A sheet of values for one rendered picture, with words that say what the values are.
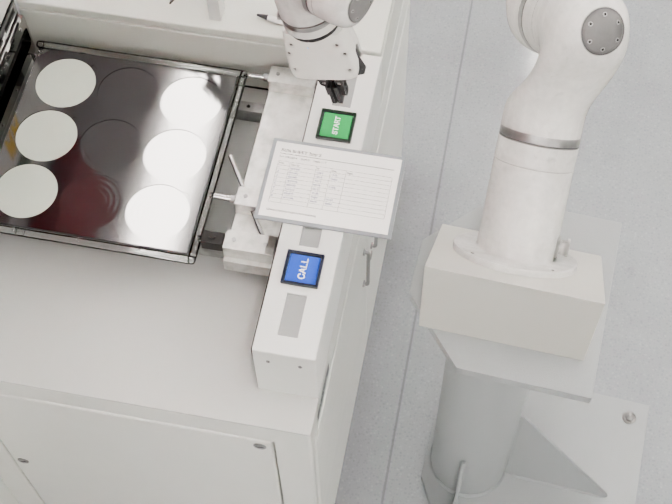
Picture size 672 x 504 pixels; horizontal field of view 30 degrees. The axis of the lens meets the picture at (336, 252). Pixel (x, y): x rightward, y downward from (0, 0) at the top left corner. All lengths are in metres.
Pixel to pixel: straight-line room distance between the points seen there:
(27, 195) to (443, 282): 0.68
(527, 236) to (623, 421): 1.03
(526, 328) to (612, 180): 1.27
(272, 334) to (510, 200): 0.40
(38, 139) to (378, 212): 0.58
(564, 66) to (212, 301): 0.66
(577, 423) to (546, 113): 1.13
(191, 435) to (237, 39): 0.65
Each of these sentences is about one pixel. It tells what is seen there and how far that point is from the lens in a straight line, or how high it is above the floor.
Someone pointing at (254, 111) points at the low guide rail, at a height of 0.85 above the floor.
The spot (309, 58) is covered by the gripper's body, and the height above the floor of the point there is 1.16.
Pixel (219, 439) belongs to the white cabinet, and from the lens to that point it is 1.99.
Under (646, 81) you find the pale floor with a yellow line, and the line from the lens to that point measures 3.32.
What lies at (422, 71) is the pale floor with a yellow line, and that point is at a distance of 3.26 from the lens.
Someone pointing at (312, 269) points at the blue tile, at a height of 0.96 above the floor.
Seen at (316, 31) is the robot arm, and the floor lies 1.24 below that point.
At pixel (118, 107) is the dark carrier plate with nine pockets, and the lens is 2.12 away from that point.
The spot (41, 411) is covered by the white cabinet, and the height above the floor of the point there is 0.72.
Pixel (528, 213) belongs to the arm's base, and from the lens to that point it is 1.85.
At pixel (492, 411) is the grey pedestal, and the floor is 0.49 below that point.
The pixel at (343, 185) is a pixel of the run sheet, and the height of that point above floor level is 0.96.
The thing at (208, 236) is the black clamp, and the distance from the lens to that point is 1.95.
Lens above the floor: 2.59
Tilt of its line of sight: 61 degrees down
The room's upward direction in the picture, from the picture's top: 2 degrees counter-clockwise
